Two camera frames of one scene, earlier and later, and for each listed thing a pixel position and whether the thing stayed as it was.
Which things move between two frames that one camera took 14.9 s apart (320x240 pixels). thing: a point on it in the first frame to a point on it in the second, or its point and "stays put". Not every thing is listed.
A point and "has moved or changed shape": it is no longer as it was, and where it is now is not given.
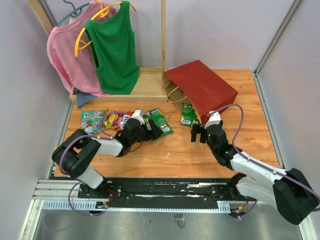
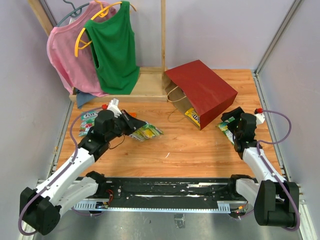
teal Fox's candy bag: x=93 y=122 stays put
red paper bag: x=194 y=83 stays put
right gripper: x=198 y=129 to x=235 y=113
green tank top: x=114 y=43 stays put
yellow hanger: x=104 y=13 stays put
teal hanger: x=74 y=13 stays put
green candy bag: x=188 y=114 to x=223 y=127
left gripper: x=155 y=132 to x=132 y=124
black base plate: x=198 y=190 stays put
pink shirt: x=79 y=72 stays put
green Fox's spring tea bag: x=157 y=116 has moved or changed shape
